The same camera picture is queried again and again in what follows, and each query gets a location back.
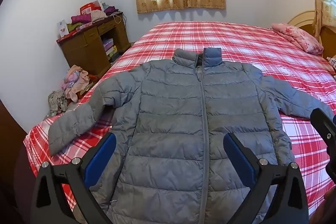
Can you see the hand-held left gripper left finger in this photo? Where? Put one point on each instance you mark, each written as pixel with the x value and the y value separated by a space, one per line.
pixel 101 158

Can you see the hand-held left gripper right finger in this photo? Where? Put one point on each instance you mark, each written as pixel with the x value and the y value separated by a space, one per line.
pixel 240 158

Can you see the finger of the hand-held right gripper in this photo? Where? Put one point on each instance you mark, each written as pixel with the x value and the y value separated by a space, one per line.
pixel 324 124

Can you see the grey puffer jacket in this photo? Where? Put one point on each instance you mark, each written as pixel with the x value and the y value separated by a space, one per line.
pixel 170 121

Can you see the pink clothes pile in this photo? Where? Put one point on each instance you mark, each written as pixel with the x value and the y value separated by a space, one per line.
pixel 76 82

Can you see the magenta folded clothes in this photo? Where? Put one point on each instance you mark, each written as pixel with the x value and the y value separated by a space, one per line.
pixel 80 19

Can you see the pale pink folded clothes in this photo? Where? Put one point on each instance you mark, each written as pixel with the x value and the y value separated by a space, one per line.
pixel 97 14

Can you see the purple folded clothes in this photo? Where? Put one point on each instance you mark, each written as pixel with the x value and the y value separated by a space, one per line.
pixel 112 10

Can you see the striped cloth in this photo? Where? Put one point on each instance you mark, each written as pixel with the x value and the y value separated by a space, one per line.
pixel 332 62

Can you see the grey patterned cloth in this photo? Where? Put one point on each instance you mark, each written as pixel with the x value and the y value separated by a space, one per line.
pixel 57 102

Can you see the pink floral folded quilt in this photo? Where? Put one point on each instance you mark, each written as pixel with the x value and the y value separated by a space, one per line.
pixel 299 36

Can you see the brown wooden desk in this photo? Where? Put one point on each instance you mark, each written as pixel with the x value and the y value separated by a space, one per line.
pixel 81 53

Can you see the wooden arched headboard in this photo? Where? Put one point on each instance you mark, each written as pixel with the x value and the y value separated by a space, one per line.
pixel 302 19

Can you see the yellow box in desk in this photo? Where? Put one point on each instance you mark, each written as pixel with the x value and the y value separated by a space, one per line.
pixel 111 50

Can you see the beige curtain beside headboard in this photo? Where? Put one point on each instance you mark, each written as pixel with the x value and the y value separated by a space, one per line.
pixel 324 14

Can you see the purple box in desk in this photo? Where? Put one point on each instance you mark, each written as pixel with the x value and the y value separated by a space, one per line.
pixel 108 43

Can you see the bed with red plaid sheet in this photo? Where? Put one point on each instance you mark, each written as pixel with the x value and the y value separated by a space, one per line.
pixel 210 35

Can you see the green folded cloth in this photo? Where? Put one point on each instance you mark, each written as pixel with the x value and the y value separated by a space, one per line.
pixel 72 27

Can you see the white printed card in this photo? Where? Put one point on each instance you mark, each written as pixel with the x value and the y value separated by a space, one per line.
pixel 62 28

